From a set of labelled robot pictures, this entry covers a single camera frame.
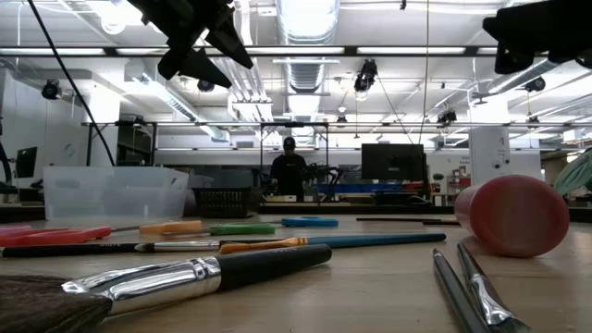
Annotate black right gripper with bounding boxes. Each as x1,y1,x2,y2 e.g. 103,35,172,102
482,2,549,74

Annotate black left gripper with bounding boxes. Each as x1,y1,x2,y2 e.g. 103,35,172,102
127,0,254,89

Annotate thin brown-handled paintbrush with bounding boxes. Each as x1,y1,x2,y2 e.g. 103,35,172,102
355,216,443,222

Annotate black fan brush silver ferrule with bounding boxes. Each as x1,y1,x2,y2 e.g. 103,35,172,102
0,243,333,333

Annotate thick blue-handled paintbrush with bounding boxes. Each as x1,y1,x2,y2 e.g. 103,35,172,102
218,232,448,255

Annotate black-handled paintbrush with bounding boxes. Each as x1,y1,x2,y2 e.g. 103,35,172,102
0,241,140,259

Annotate dark thin paintbrush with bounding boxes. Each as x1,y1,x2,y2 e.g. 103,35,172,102
432,248,491,333

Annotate dark paintbrush silver ferrule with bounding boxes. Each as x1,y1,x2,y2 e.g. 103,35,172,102
456,241,533,333

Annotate white square pillar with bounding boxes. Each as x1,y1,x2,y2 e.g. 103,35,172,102
468,127,512,186

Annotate person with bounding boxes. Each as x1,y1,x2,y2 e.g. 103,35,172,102
269,136,309,204

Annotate black mesh basket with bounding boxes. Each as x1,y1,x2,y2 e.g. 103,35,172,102
191,186,253,219

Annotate green leafy plant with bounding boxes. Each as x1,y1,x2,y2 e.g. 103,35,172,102
553,148,592,198

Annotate clear plastic bin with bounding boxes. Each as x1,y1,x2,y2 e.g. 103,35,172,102
43,166,190,221

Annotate large black monitor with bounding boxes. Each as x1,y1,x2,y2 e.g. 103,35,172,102
361,142,429,182

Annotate small black monitor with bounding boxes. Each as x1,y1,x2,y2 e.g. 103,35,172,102
15,146,39,179

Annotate silver ceiling duct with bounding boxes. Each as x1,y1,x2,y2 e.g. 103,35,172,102
276,0,341,93

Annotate black background station frame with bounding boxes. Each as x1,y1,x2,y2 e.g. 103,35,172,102
258,120,330,204

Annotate dark background shelf frame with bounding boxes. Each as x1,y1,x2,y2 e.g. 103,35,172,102
85,120,158,167

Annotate black ceiling light rail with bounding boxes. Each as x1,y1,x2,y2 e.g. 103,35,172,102
0,44,499,58

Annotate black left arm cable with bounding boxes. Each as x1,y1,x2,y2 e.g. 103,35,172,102
26,0,116,167

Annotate green-handled scissors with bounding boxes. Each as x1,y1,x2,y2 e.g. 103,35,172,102
161,223,278,238

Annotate orange-handled scissors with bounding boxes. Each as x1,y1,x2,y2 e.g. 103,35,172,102
138,219,204,236

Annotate blue-handled scissors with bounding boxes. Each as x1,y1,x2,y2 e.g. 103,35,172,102
252,216,340,228

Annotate red-handled scissors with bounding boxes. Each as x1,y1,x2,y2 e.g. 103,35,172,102
0,225,142,249

